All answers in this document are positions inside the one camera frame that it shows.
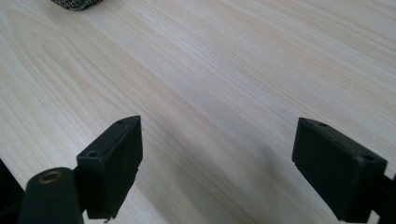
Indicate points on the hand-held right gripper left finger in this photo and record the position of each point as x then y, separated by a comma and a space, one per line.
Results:
109, 168

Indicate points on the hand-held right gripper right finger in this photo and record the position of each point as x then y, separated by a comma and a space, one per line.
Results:
336, 168

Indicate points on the black white speckled cloth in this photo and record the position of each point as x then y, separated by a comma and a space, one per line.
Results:
77, 3

